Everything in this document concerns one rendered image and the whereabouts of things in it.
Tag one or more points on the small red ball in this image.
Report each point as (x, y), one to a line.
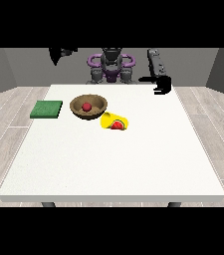
(87, 106)

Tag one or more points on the grey robot trunk purple rings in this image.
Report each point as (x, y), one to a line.
(111, 70)

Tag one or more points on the green square pad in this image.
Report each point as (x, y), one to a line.
(46, 109)

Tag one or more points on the dark table leg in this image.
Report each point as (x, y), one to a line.
(174, 204)
(48, 204)

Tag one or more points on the brown wooden bowl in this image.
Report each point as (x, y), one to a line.
(88, 107)

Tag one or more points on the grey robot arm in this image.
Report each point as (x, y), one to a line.
(155, 62)

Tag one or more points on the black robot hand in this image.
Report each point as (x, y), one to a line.
(57, 53)
(163, 83)

